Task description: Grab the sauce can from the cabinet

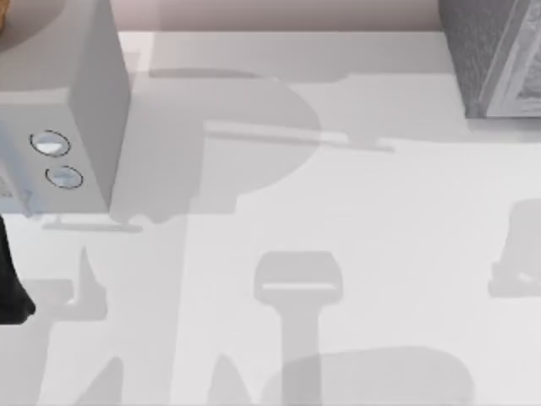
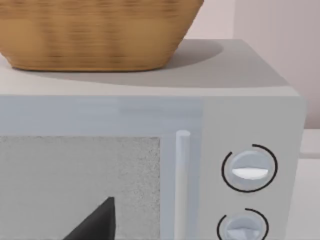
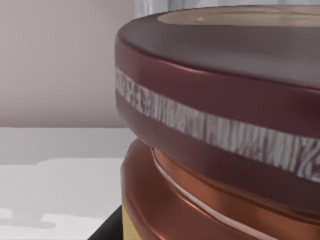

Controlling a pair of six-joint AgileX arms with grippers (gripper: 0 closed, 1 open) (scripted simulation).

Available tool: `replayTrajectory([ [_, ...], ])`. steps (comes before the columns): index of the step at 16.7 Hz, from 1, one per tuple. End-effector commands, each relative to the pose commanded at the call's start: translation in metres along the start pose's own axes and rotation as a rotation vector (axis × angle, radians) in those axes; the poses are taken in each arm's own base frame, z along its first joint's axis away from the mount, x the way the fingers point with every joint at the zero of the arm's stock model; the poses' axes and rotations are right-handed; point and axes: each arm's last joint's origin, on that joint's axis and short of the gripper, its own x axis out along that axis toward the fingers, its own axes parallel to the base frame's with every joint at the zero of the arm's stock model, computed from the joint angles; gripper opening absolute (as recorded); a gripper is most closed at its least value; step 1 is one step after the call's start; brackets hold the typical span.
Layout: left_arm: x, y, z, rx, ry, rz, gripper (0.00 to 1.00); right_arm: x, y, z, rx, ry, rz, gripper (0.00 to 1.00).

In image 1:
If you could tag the small microwave knob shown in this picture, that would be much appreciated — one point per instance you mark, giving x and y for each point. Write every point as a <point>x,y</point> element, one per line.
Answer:
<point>64,177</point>

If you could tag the pale microwave oven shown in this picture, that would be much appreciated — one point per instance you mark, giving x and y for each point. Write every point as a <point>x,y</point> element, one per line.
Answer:
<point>84,105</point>

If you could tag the large microwave knob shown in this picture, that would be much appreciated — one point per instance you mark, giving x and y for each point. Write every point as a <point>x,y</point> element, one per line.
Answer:
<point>50,143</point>

